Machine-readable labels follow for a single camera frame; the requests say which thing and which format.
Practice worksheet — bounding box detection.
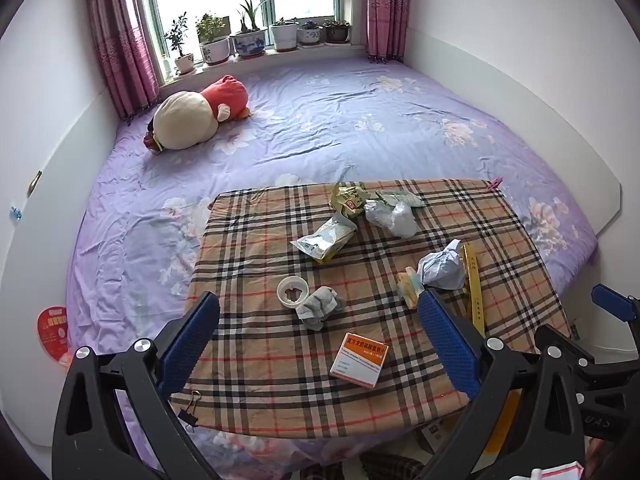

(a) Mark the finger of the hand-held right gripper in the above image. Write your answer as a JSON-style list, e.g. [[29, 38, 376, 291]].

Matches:
[[591, 284, 640, 325], [564, 337, 640, 397]]

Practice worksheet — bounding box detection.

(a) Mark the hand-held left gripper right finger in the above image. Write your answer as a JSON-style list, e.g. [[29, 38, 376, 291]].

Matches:
[[417, 287, 588, 480]]

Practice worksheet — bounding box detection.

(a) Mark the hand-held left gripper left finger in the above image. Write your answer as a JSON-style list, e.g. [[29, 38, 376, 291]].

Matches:
[[52, 291, 221, 480]]

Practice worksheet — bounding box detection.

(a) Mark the long yellow box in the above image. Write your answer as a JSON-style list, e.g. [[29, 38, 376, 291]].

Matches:
[[460, 242, 487, 338]]

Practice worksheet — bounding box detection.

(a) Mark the tissue pack with blue band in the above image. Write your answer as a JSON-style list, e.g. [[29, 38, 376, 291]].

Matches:
[[397, 266, 426, 309]]

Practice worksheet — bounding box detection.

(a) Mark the orange and white medicine box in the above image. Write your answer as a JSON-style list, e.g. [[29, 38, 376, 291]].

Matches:
[[329, 332, 387, 388]]

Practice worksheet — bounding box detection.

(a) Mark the white tape roll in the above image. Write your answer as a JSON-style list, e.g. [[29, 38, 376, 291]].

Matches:
[[277, 276, 310, 307]]

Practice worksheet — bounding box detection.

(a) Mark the grey tissue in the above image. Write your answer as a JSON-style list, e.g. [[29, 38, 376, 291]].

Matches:
[[295, 285, 346, 332]]

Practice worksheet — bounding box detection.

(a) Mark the clear plastic bag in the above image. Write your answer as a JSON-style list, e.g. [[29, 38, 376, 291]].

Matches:
[[364, 199, 418, 238]]

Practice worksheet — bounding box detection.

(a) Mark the green and white packet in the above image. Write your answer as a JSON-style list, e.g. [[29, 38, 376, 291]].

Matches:
[[375, 189, 426, 209]]

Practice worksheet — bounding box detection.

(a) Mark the white and green snack bag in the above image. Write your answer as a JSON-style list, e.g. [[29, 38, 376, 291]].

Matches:
[[291, 212, 358, 265]]

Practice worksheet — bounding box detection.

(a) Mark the yellow-green wrapper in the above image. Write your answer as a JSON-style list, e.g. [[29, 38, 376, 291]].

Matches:
[[329, 182, 383, 220]]

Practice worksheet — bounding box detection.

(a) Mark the black binder clip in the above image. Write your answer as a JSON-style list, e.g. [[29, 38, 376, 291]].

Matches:
[[177, 390, 201, 433]]

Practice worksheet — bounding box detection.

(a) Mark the crumpled white paper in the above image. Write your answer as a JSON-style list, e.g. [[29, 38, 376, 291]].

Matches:
[[417, 239, 467, 291]]

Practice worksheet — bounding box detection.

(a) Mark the dark box with white label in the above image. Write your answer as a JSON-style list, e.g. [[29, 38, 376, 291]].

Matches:
[[419, 417, 451, 453]]

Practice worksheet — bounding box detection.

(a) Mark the round red hand fan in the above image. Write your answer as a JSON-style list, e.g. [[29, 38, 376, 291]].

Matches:
[[36, 306, 76, 366]]

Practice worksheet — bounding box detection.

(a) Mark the plaid cloth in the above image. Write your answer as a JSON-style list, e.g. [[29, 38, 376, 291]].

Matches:
[[170, 178, 573, 433]]

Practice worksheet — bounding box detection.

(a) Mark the red and cream plush toy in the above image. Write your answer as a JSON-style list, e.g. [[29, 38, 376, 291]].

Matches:
[[144, 75, 251, 152]]

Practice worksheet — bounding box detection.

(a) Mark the purple floral bed sheet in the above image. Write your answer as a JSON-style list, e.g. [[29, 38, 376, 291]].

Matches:
[[65, 57, 598, 476]]

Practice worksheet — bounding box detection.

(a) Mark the row of potted plants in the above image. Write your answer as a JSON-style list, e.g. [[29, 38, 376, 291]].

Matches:
[[162, 0, 351, 76]]

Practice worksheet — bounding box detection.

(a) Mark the pink curtain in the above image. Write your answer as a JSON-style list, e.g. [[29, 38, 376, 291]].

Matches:
[[82, 0, 161, 126], [362, 0, 413, 65]]

